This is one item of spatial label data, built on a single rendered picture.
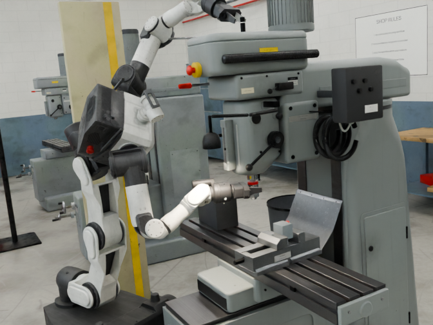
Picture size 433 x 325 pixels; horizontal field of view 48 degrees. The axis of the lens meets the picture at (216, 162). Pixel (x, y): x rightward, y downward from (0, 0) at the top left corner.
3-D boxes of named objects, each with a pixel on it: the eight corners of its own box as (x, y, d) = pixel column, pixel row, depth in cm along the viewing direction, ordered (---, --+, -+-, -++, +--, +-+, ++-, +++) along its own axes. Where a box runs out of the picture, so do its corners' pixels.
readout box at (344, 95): (348, 124, 182) (347, 67, 179) (332, 122, 190) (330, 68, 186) (386, 118, 192) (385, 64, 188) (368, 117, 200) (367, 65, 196)
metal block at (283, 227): (283, 240, 193) (282, 226, 192) (273, 236, 198) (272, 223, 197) (293, 237, 195) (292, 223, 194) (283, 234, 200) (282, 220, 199)
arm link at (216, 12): (237, 27, 209) (220, 16, 215) (243, 5, 204) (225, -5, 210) (216, 26, 201) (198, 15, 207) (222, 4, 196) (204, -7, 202)
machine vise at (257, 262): (255, 276, 181) (253, 249, 179) (232, 265, 194) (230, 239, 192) (323, 253, 199) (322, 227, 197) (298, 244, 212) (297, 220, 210)
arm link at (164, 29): (192, 11, 224) (162, 31, 234) (177, -3, 217) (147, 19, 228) (192, 27, 218) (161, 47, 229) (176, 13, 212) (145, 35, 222)
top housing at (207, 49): (215, 76, 180) (212, 31, 177) (184, 78, 203) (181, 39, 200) (312, 68, 202) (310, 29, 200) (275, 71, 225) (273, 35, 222)
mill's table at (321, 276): (341, 329, 156) (340, 305, 154) (177, 234, 262) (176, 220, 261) (391, 307, 167) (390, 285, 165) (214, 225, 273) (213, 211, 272)
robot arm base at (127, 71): (107, 89, 212) (131, 89, 209) (113, 63, 216) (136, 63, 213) (121, 104, 226) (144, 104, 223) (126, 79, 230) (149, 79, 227)
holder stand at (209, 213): (217, 231, 238) (214, 191, 235) (198, 220, 258) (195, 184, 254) (238, 226, 243) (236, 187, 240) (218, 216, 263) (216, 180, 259)
